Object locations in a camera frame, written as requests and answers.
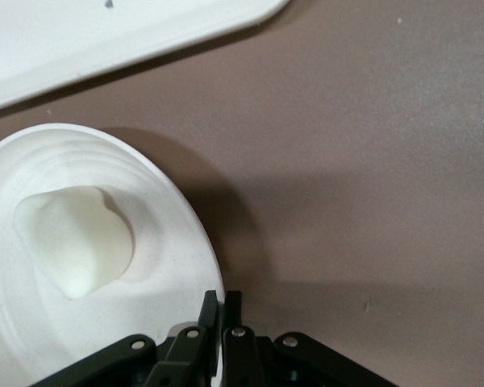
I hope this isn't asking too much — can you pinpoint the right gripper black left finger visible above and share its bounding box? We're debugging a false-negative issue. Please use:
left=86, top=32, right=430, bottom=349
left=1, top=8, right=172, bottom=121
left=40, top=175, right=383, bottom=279
left=144, top=289, right=221, bottom=387

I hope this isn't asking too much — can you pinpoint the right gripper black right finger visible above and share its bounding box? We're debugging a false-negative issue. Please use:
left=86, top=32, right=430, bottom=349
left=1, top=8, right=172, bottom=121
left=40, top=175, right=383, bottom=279
left=221, top=289, right=264, bottom=387

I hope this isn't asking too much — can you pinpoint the cream round plate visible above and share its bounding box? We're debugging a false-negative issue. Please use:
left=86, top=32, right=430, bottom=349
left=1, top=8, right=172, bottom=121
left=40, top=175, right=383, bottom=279
left=0, top=123, right=227, bottom=387

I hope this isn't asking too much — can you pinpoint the white steamed bun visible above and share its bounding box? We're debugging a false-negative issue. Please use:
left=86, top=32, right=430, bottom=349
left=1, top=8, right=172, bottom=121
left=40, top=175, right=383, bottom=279
left=14, top=185, right=136, bottom=300

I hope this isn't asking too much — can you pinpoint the cream rabbit print tray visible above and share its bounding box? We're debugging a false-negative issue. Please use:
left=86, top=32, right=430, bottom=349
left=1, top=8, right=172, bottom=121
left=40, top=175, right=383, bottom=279
left=0, top=0, right=290, bottom=116

